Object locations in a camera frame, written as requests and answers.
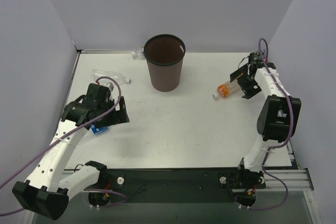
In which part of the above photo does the blue label plastic bottle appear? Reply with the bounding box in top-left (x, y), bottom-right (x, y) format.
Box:
top-left (90, 125), bottom-right (108, 135)

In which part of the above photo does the orange label plastic bottle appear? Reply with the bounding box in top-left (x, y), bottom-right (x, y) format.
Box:
top-left (212, 80), bottom-right (241, 100)

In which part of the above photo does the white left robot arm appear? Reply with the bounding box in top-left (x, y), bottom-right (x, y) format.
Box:
top-left (12, 80), bottom-right (130, 220)

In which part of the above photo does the clear bottle behind bin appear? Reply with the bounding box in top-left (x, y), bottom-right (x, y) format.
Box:
top-left (131, 47), bottom-right (145, 60)

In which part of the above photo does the brown plastic waste bin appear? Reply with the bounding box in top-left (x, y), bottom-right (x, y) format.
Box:
top-left (144, 34), bottom-right (186, 92)

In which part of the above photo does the clear plastic bottle left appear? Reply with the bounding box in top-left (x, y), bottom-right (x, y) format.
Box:
top-left (91, 69), bottom-right (131, 85)

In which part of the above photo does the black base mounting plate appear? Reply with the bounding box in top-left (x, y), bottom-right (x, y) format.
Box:
top-left (89, 167), bottom-right (266, 204)

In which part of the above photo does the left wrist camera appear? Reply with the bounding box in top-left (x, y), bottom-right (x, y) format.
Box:
top-left (102, 82), bottom-right (114, 93)

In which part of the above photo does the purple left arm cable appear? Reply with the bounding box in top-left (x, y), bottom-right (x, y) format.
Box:
top-left (0, 76), bottom-right (128, 216)

